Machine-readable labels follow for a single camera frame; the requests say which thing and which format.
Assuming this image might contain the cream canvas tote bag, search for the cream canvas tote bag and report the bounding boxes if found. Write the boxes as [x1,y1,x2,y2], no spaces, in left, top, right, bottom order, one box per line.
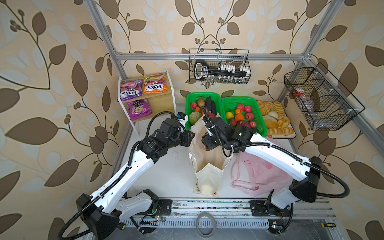
[189,118,234,198]

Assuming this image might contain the magenta snack bag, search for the magenta snack bag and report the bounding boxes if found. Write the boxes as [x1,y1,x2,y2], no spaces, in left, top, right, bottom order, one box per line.
[127,99,152,121]

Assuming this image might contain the orange Fox's candy bag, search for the orange Fox's candy bag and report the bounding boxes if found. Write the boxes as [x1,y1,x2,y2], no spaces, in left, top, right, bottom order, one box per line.
[143,74,168,94]

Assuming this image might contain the pink plastic grocery bag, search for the pink plastic grocery bag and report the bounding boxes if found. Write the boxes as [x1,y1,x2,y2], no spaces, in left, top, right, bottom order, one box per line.
[231,152,293,197]

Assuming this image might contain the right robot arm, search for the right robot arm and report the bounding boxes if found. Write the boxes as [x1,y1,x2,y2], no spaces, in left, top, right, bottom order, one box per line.
[202,116,350,216]

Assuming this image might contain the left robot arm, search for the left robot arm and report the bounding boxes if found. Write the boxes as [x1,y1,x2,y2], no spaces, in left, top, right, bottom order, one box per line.
[57,112,195,240]

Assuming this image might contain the yellow lemon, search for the yellow lemon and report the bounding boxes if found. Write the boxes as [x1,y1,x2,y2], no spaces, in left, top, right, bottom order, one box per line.
[226,112,234,120]

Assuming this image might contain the purple eggplant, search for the purple eggplant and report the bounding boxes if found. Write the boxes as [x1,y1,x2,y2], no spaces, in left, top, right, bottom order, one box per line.
[210,101,217,116]

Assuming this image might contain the orange fruit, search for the orange fruit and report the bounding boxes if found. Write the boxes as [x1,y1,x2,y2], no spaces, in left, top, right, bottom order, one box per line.
[235,109,245,122]

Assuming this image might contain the green cabbage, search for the green cabbage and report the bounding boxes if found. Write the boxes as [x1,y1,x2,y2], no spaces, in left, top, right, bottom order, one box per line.
[189,112,202,126]

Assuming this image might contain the brown potato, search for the brown potato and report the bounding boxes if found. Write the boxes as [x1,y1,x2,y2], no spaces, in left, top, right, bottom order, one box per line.
[197,98,206,108]

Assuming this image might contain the right green fruit basket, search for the right green fruit basket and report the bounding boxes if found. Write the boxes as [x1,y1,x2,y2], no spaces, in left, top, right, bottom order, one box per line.
[222,97,267,137]

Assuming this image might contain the left green vegetable basket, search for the left green vegetable basket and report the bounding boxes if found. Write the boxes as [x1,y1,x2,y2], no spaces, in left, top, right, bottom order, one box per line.
[185,92,225,117]

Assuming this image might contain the white wooden shelf rack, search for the white wooden shelf rack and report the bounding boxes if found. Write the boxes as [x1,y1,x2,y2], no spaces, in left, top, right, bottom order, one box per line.
[117,70,177,136]

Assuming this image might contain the purple Fox's candy bag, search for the purple Fox's candy bag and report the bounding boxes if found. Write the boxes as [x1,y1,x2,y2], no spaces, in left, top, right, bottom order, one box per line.
[120,79,143,102]

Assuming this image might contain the bread tray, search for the bread tray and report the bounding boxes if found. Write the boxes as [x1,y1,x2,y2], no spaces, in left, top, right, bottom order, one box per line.
[257,100,296,139]

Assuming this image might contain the grey tape roll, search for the grey tape roll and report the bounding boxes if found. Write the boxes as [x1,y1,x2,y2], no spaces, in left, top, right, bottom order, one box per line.
[195,212,218,239]

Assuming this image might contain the yellow black screwdriver right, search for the yellow black screwdriver right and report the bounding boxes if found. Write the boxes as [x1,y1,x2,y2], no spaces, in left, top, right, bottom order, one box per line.
[321,223,336,229]

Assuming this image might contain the back black wire basket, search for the back black wire basket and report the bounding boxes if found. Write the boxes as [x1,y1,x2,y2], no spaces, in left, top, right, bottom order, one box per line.
[189,48,252,85]

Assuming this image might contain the black wire basket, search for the black wire basket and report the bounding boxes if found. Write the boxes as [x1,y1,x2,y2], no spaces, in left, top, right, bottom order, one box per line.
[189,48,252,85]
[284,62,366,131]

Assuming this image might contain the right black wire basket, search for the right black wire basket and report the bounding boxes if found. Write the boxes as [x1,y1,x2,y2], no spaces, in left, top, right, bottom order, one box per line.
[284,62,366,131]

